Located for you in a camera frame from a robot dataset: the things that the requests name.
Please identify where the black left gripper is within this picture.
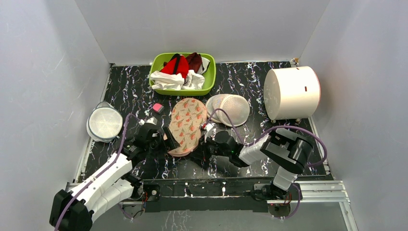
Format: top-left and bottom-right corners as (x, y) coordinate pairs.
(146, 127), (179, 158)

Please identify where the floral mesh laundry bag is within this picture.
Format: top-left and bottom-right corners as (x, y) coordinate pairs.
(168, 98), (207, 157)

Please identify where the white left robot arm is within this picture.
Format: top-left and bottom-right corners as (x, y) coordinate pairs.
(49, 117), (180, 231)

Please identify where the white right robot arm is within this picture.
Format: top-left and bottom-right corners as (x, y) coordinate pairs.
(190, 125), (316, 199)

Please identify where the white mesh laundry bag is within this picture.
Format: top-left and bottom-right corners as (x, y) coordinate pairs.
(205, 94), (250, 127)

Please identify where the grey round mesh laundry bag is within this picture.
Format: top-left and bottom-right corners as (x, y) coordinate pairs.
(86, 102), (123, 143)

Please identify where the small pink block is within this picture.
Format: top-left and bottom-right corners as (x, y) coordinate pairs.
(152, 103), (165, 114)

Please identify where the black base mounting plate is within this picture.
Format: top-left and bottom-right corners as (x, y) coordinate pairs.
(112, 177), (291, 218)

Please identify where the white crumpled garment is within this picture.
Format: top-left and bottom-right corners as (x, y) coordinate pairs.
(149, 70), (205, 90)

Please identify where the red black garment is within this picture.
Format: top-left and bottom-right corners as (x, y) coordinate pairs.
(160, 53), (189, 78)

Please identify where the dark red white garment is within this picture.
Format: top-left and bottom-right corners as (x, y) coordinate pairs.
(186, 52), (211, 75)

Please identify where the green plastic basin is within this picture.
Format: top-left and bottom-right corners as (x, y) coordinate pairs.
(150, 52), (216, 96)

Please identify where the white cylindrical drum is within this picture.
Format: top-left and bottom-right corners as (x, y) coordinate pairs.
(263, 66), (320, 120)

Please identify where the aluminium frame rail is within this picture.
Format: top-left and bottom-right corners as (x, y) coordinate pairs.
(62, 182), (351, 205)

